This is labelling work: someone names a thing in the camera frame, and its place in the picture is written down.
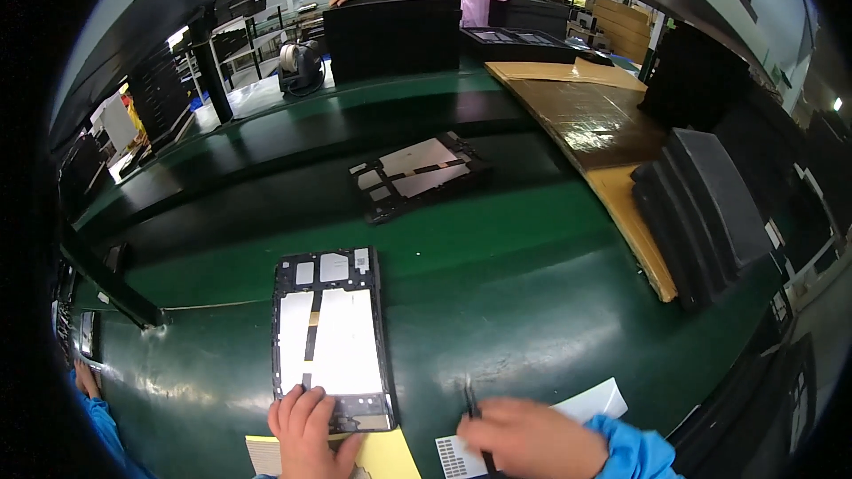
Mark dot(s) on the stack of black foam pads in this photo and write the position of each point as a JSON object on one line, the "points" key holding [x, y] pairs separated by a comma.
{"points": [[705, 206]]}

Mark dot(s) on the metal shelf rack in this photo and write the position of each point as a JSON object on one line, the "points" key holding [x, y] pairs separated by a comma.
{"points": [[256, 40]]}

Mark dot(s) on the person's right hand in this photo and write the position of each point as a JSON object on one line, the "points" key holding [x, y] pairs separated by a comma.
{"points": [[539, 442]]}

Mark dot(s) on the person's right fingers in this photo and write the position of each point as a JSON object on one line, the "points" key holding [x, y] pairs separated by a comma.
{"points": [[486, 429]]}

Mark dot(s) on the black tray with parts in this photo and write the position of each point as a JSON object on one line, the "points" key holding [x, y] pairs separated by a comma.
{"points": [[516, 43]]}

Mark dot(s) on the tape dispenser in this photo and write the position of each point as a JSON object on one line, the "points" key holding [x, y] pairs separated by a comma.
{"points": [[298, 66]]}

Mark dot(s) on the tall stack of black trays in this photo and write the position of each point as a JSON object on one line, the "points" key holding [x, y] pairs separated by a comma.
{"points": [[393, 36]]}

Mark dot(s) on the small tablet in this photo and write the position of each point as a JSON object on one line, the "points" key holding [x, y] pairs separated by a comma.
{"points": [[87, 334]]}

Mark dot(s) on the low stack of black trays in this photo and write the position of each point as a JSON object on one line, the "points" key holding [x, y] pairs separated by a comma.
{"points": [[529, 13]]}

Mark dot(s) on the leaning stack of black trays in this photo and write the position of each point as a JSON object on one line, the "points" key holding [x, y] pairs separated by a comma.
{"points": [[158, 96]]}

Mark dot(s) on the black slanted frame bar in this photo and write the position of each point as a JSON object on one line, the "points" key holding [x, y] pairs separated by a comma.
{"points": [[110, 283]]}

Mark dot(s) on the person's left hand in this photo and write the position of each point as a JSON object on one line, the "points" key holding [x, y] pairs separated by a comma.
{"points": [[303, 436]]}

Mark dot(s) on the yellow paper sheet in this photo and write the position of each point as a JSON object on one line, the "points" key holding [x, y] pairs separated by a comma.
{"points": [[389, 458]]}

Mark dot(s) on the white label sheet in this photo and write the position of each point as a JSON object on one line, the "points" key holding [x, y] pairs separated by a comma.
{"points": [[592, 402]]}

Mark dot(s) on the black tablet frame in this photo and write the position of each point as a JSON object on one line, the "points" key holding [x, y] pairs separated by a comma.
{"points": [[416, 173], [333, 339]]}

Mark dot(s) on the brown cardboard sheet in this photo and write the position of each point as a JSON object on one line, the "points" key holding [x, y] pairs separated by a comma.
{"points": [[586, 120]]}

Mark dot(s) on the heap of brown cartons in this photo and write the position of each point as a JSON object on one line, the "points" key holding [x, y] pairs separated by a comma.
{"points": [[619, 26]]}

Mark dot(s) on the black tweezers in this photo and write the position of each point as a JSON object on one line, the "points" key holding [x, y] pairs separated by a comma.
{"points": [[471, 402]]}

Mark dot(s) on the black upright post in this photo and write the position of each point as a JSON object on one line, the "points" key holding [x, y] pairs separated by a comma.
{"points": [[211, 66]]}

